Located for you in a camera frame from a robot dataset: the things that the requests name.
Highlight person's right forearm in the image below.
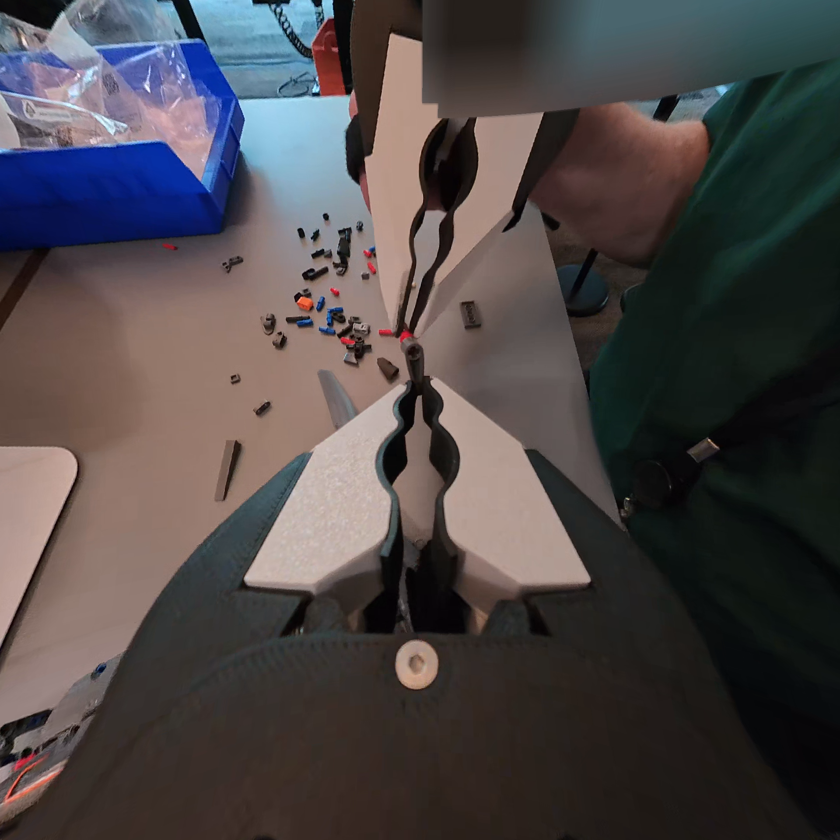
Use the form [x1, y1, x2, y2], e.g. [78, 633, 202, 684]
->
[525, 101, 713, 266]

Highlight person's green shirt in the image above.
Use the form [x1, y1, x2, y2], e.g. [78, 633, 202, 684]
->
[587, 56, 840, 840]

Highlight black coiled cable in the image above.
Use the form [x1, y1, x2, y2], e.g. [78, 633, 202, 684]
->
[266, 0, 316, 60]

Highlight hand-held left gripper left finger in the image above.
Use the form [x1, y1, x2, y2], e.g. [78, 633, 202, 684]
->
[243, 382, 420, 634]

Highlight dark grey lego wedge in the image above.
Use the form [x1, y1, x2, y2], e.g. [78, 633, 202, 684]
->
[214, 440, 242, 503]

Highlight person's right hand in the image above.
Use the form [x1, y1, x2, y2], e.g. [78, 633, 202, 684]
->
[344, 88, 375, 214]

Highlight dark grey lego connector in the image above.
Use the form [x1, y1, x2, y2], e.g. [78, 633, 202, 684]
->
[402, 340, 429, 395]

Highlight crumpled clear plastic bags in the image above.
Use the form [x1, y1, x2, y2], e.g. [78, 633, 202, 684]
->
[0, 10, 221, 181]

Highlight scattered small lego pieces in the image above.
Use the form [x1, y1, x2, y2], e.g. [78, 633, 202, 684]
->
[163, 211, 395, 367]

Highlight long grey lego panel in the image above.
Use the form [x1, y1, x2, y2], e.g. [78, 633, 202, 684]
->
[318, 369, 361, 431]

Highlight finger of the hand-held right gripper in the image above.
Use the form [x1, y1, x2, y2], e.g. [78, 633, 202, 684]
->
[371, 33, 455, 330]
[407, 113, 622, 526]

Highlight white book stand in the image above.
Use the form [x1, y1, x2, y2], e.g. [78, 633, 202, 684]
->
[0, 446, 78, 651]

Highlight partly built lego model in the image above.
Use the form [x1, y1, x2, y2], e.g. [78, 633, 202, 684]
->
[0, 650, 127, 824]

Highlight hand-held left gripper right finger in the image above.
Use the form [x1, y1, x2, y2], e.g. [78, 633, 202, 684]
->
[420, 376, 593, 634]

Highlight black badge reel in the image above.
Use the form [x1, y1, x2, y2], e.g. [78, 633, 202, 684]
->
[620, 436, 723, 519]

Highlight orange box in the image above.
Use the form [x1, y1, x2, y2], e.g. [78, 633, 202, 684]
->
[311, 18, 339, 99]

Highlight blue plastic bin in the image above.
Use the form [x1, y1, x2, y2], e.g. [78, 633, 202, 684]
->
[0, 38, 245, 252]

